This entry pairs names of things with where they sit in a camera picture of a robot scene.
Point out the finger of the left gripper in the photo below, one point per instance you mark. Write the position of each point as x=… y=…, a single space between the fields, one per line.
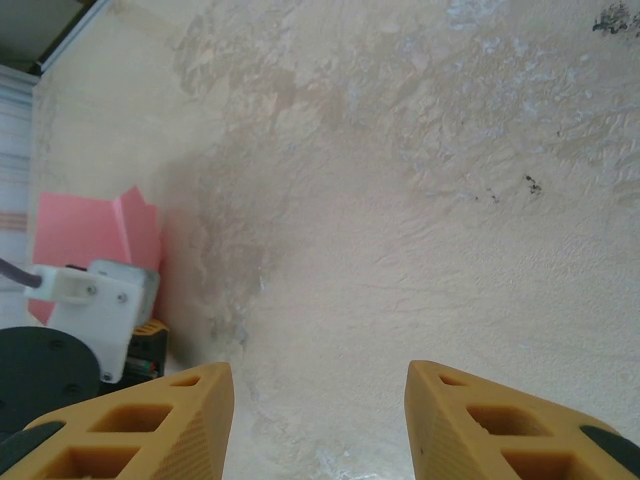
x=147 y=347

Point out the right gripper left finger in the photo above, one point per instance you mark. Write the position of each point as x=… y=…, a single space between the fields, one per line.
x=200 y=430

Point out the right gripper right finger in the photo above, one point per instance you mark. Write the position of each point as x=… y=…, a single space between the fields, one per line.
x=440 y=430

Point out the pink cloth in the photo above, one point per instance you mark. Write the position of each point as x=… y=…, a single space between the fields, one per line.
x=75 y=230

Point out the translucent striped side panel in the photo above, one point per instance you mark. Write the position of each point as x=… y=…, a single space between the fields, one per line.
x=12 y=150

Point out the long aluminium table edge rail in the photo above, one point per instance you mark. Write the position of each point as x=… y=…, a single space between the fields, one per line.
x=72 y=36

